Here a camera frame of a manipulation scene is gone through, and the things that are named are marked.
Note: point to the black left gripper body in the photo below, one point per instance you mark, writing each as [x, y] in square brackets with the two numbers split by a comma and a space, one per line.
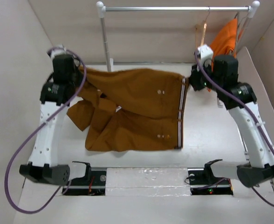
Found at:
[77, 77]

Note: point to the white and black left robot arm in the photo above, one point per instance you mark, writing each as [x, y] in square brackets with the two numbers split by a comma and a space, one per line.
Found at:
[56, 94]

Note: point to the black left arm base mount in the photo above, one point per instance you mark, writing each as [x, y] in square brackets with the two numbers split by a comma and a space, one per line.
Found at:
[85, 180]

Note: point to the brown trousers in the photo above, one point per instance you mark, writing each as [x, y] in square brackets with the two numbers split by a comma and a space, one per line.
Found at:
[137, 109]

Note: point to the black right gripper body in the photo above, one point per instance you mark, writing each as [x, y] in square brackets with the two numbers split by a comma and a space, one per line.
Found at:
[200, 81]

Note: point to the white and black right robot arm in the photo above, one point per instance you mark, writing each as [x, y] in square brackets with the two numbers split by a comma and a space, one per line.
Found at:
[220, 74]

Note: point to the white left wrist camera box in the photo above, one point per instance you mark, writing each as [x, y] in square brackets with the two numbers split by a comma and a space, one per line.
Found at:
[56, 50]

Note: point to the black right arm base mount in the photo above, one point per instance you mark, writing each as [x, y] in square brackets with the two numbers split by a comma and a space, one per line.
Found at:
[202, 181]

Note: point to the orange hanging garment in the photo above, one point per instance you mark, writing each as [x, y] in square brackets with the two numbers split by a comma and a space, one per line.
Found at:
[224, 42]

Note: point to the empty wooden hanger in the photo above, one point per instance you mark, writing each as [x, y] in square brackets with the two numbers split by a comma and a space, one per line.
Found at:
[200, 31]

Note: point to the white and metal clothes rack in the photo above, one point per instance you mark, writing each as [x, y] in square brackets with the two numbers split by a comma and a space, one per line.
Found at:
[102, 10]

